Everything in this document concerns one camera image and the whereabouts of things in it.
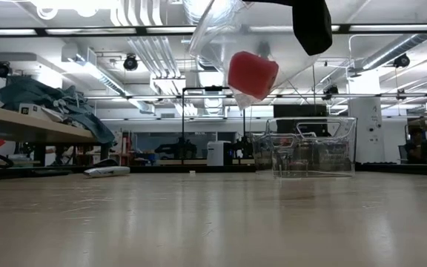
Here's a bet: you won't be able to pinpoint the teal crumpled cloth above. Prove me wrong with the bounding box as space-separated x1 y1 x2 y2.
0 76 117 147

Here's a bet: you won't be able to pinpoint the white cardboard box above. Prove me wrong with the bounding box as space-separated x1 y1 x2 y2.
18 103 65 124

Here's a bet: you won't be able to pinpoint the black gantry stand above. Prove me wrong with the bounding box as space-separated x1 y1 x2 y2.
181 85 248 166

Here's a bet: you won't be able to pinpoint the clear plastic bin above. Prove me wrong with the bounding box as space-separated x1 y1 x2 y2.
252 116 359 179

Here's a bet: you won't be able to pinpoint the black wall panel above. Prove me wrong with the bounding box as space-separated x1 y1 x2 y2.
272 104 329 136

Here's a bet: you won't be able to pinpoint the clear plastic bag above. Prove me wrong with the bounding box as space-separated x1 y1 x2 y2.
187 0 324 111

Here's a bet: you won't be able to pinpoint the pink elastic bandage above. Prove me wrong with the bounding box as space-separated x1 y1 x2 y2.
227 50 280 102

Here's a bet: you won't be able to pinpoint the silver air duct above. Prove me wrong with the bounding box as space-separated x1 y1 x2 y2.
361 10 427 72

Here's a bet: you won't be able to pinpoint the black ceiling spotlight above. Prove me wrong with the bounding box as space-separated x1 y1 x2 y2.
122 53 140 73
322 85 340 102
0 61 13 80
393 53 411 70

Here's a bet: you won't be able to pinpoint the person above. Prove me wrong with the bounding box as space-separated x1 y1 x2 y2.
404 127 427 165

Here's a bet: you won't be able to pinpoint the wooden workbench grey steel legs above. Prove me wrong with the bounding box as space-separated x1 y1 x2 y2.
0 103 111 168

